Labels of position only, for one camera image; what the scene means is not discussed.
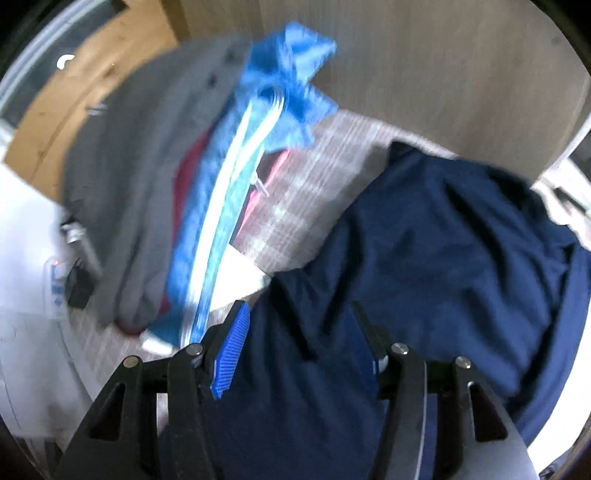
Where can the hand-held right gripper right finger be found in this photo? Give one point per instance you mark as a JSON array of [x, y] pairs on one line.
[[369, 364]]

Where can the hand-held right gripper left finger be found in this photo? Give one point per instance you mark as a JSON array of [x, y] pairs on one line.
[[231, 350]]

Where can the navy blue t-shirt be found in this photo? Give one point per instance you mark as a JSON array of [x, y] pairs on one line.
[[438, 254]]

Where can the white cloth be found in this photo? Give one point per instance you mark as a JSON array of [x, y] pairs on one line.
[[240, 272]]

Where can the black charger adapter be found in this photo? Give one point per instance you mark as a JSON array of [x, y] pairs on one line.
[[81, 288]]

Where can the pink garment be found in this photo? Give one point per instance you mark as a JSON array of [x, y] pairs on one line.
[[268, 175]]

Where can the white power strip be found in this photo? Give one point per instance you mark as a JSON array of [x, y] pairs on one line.
[[55, 295]]

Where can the dark grey jacket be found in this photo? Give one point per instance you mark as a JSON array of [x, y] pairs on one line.
[[138, 161]]

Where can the knotty pine board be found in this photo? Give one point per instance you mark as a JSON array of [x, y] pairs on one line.
[[60, 120]]

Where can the light blue jacket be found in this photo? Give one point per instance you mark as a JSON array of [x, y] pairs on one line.
[[291, 60]]

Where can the light wooden panel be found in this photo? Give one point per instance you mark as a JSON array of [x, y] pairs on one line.
[[438, 69]]

